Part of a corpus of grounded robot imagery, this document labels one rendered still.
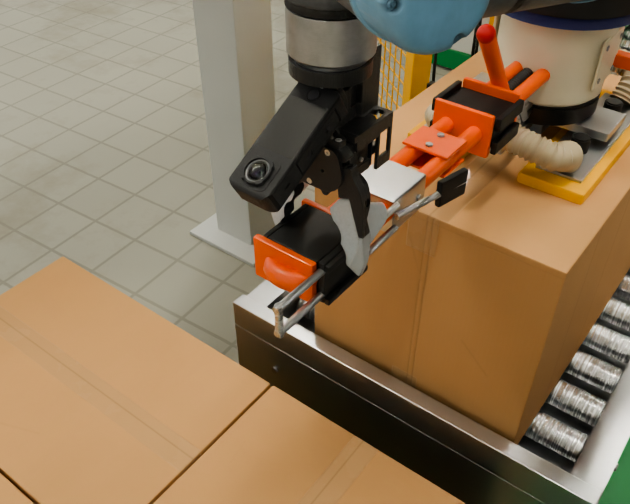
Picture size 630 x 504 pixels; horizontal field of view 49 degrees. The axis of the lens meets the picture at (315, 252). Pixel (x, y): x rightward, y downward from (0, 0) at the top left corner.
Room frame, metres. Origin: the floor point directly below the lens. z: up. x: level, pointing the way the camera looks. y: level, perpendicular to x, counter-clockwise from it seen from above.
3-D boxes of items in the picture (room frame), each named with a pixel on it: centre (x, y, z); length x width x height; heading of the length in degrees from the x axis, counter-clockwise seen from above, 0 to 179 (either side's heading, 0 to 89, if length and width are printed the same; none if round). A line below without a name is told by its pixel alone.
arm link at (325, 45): (0.55, -0.01, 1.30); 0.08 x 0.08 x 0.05
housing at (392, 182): (0.64, -0.08, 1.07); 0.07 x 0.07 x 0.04; 52
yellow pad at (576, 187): (0.95, -0.44, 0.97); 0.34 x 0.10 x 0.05; 142
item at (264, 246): (0.54, 0.01, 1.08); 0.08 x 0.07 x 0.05; 142
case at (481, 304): (1.00, -0.34, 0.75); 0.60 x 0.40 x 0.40; 142
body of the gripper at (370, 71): (0.55, -0.02, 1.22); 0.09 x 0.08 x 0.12; 142
